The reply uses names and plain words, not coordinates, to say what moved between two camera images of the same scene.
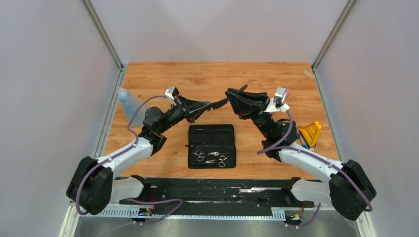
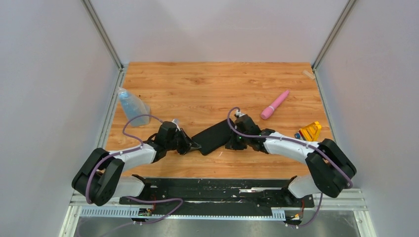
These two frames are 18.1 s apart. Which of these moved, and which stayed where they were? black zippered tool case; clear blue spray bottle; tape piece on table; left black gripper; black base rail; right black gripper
Moved: right black gripper; left black gripper; black zippered tool case
Stayed: tape piece on table; black base rail; clear blue spray bottle
